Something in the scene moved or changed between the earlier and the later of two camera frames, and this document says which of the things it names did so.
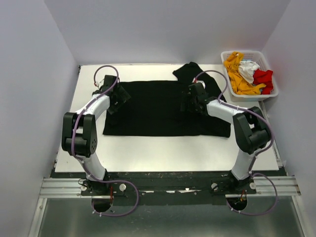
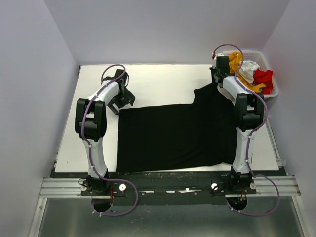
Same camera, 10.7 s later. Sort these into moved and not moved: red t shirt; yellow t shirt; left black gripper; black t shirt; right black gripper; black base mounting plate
Moved: black t shirt; right black gripper
Not moved: yellow t shirt; red t shirt; left black gripper; black base mounting plate
